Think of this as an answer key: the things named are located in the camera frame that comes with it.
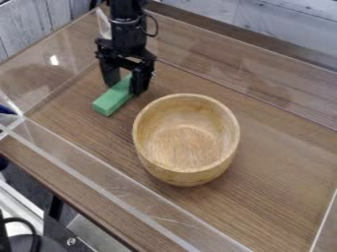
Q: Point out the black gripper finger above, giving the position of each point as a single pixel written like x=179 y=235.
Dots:
x=140 y=77
x=110 y=72

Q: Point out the clear acrylic front wall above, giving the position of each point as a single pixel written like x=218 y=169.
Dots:
x=124 y=208

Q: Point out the green rectangular block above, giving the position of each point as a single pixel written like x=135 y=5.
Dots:
x=114 y=98

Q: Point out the black table leg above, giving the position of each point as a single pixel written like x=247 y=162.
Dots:
x=55 y=208

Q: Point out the metal plate with screw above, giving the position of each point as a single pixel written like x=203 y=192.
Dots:
x=58 y=239

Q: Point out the brown wooden bowl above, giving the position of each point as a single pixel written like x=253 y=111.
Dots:
x=186 y=136

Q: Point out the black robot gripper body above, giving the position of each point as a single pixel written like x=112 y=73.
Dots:
x=122 y=47

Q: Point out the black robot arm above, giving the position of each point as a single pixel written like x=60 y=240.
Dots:
x=124 y=9

